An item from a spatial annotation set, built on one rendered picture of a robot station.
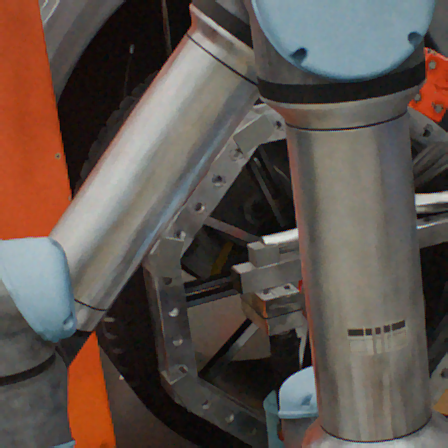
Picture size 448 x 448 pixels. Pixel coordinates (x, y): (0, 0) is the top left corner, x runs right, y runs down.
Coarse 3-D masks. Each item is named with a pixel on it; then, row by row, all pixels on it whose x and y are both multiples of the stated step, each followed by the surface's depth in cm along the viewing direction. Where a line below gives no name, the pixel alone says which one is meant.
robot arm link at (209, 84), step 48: (240, 0) 91; (192, 48) 95; (240, 48) 93; (144, 96) 97; (192, 96) 94; (240, 96) 95; (144, 144) 95; (192, 144) 95; (96, 192) 97; (144, 192) 96; (96, 240) 97; (144, 240) 98; (96, 288) 98
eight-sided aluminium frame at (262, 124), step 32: (256, 128) 169; (416, 128) 178; (224, 160) 169; (192, 192) 169; (224, 192) 170; (192, 224) 170; (160, 256) 169; (160, 288) 171; (160, 320) 172; (160, 352) 178; (192, 352) 175; (192, 384) 176; (224, 416) 180; (256, 416) 186
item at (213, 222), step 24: (264, 168) 184; (264, 192) 184; (432, 192) 197; (216, 216) 183; (288, 216) 186; (432, 264) 202; (192, 288) 184; (216, 288) 187; (432, 288) 201; (432, 312) 199; (240, 336) 189; (216, 360) 189; (264, 360) 215; (216, 384) 192; (240, 384) 201; (264, 384) 204
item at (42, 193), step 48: (0, 0) 137; (0, 48) 138; (0, 96) 140; (48, 96) 142; (0, 144) 141; (48, 144) 143; (0, 192) 143; (48, 192) 145; (96, 336) 152; (96, 384) 153; (96, 432) 155
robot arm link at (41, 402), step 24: (48, 360) 88; (0, 384) 86; (24, 384) 87; (48, 384) 88; (0, 408) 87; (24, 408) 87; (48, 408) 88; (0, 432) 87; (24, 432) 87; (48, 432) 88
